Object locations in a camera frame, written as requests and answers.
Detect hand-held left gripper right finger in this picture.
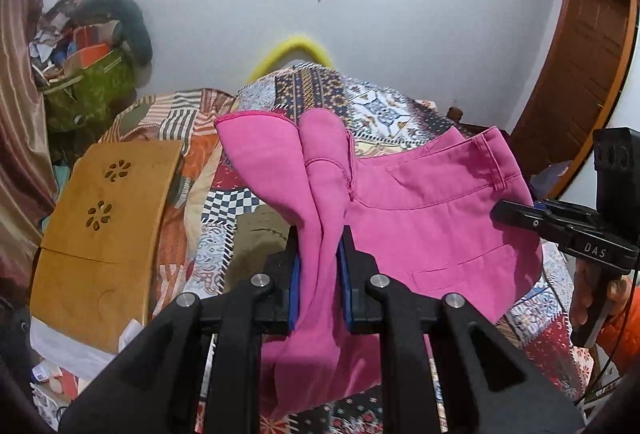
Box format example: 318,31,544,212
337,225,585,434

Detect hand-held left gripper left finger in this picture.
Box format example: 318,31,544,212
59,226,301,434

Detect pink pants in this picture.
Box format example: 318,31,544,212
214,110,546,420

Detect person's right forearm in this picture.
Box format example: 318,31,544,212
597,284,640,365

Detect olive green pants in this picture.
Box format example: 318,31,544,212
220,203,296,300

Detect person's right hand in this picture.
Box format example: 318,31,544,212
570,259,635,327

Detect brown wooden door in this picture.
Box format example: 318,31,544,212
510,0,638,180

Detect wooden lap table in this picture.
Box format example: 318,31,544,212
29,139,185,356

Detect patchwork printed blanket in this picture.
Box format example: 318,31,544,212
150,61,596,434

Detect orange striped patchwork quilt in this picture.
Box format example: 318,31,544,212
107,88,241,310

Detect pile of white papers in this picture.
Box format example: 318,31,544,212
27,319,131,415

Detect dark grey plush cushion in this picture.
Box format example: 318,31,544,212
75,0,153,67

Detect striped brown curtain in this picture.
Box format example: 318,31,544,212
0,0,68,285

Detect pile of mixed clutter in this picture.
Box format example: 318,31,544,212
30,0,116,80

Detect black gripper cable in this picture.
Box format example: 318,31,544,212
580,264,640,407

